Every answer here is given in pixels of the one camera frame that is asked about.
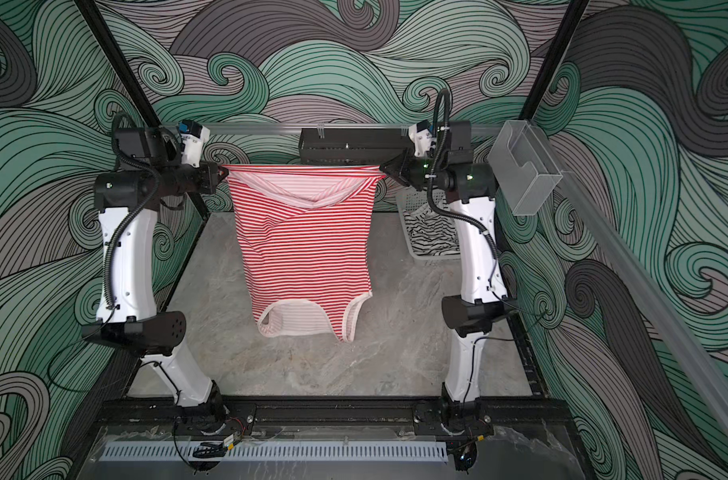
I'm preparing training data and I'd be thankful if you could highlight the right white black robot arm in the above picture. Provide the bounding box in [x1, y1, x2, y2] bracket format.
[380, 88, 516, 415]

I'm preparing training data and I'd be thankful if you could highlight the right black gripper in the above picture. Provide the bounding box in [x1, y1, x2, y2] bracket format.
[388, 146, 460, 190]

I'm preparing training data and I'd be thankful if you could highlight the black wall mounted tray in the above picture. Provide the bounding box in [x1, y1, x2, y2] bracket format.
[298, 128, 414, 166]

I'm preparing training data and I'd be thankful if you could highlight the red white striped tank top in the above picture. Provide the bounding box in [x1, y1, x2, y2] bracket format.
[227, 164, 383, 342]

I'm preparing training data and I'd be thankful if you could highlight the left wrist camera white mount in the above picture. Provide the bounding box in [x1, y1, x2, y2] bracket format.
[178, 120, 211, 168]

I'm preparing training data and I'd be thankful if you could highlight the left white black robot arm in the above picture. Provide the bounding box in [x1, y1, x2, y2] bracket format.
[81, 114, 227, 420]

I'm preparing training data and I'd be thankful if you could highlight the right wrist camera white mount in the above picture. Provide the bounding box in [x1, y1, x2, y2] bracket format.
[408, 120, 436, 158]

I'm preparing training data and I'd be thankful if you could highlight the aluminium wall rail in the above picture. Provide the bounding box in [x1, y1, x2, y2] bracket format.
[159, 122, 503, 138]

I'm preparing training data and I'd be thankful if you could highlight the white slotted cable duct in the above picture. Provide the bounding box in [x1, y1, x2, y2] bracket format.
[99, 441, 449, 463]

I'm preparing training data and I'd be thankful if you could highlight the clear plastic wall bin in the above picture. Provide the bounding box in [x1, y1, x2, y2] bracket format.
[487, 120, 563, 217]

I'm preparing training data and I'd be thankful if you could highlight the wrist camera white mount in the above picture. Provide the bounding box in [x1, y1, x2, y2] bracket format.
[178, 120, 211, 168]
[408, 120, 436, 158]

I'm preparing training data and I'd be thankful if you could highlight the black white striped tank top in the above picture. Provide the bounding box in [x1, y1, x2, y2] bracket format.
[402, 204, 460, 259]

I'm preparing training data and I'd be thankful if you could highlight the white plastic laundry basket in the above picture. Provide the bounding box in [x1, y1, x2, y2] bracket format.
[396, 189, 460, 261]

